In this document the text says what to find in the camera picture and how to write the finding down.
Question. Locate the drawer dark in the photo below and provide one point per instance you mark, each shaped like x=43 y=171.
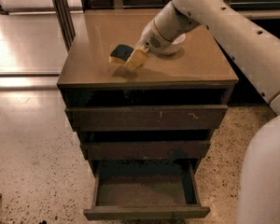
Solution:
x=145 y=150
x=146 y=118

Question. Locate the brown drawer cabinet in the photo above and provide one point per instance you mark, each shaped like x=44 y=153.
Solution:
x=198 y=74

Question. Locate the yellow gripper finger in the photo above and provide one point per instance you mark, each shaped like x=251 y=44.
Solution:
x=137 y=59

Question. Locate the open bottom drawer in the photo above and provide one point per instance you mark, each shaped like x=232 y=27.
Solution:
x=145 y=190

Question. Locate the top drawer dark front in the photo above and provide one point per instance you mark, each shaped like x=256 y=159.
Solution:
x=146 y=118

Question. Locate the dark green yellow sponge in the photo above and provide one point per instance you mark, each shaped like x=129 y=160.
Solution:
x=120 y=54

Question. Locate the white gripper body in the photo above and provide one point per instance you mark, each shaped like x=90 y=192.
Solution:
x=149 y=37

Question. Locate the middle drawer dark front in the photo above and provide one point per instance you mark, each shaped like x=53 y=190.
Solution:
x=145 y=150

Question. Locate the metal door frame post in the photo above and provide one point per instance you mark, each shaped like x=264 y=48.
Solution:
x=65 y=21

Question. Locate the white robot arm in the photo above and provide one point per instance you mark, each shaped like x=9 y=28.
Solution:
x=257 y=53

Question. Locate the white ceramic bowl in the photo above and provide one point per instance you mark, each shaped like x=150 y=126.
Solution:
x=175 y=46

